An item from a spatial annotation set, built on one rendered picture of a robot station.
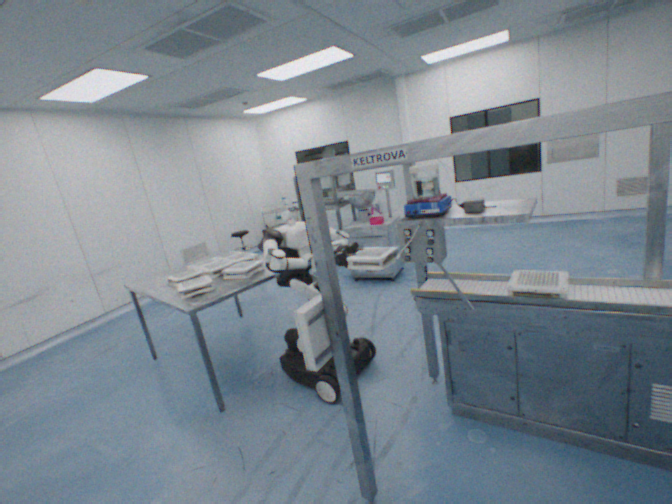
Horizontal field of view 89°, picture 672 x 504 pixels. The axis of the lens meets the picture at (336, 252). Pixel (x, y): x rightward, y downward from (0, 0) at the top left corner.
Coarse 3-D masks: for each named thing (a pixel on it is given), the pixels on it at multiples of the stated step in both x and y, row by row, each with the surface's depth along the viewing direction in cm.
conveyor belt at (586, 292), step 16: (432, 288) 199; (448, 288) 195; (464, 288) 191; (480, 288) 187; (496, 288) 184; (576, 288) 168; (592, 288) 165; (608, 288) 162; (624, 288) 159; (640, 288) 157; (656, 288) 154
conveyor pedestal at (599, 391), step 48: (480, 336) 184; (528, 336) 171; (624, 336) 148; (480, 384) 193; (528, 384) 178; (576, 384) 165; (624, 384) 154; (528, 432) 187; (576, 432) 171; (624, 432) 160
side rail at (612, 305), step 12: (492, 300) 170; (504, 300) 166; (516, 300) 163; (528, 300) 160; (540, 300) 158; (552, 300) 155; (564, 300) 152; (576, 300) 150; (588, 300) 148; (660, 312) 135
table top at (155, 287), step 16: (176, 272) 343; (256, 272) 290; (128, 288) 323; (144, 288) 304; (160, 288) 295; (176, 288) 286; (224, 288) 262; (240, 288) 255; (176, 304) 245; (192, 304) 239; (208, 304) 237
